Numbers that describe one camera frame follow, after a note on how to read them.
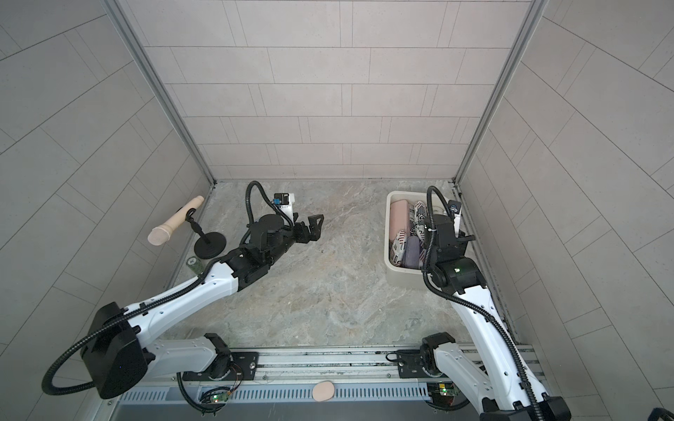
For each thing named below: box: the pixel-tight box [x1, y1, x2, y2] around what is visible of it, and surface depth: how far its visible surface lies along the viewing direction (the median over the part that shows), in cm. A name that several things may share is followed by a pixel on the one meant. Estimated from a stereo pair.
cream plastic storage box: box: [384, 190, 449, 290], surface depth 85 cm
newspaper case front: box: [408, 200, 428, 249], surface depth 88 cm
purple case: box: [403, 235, 421, 270], surface depth 81 cm
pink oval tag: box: [311, 380, 336, 402], surface depth 68 cm
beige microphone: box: [147, 195, 205, 246], surface depth 75 cm
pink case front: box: [389, 199, 410, 242], surface depth 87 cm
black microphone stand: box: [185, 207, 227, 260], surface depth 95 cm
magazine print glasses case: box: [390, 228, 407, 267], surface depth 79 cm
